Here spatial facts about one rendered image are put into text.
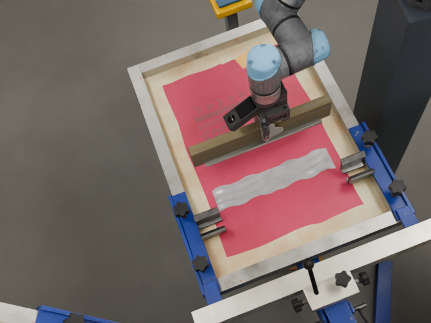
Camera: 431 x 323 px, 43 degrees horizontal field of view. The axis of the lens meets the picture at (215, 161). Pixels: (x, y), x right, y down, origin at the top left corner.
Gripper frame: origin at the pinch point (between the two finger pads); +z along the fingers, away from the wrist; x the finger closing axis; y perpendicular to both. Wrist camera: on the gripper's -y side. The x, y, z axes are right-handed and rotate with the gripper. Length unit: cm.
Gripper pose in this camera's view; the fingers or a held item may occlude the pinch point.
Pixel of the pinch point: (260, 132)
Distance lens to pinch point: 152.8
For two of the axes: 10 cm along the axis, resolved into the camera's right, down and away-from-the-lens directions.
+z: 1.2, 4.1, 9.0
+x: -3.4, -8.4, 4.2
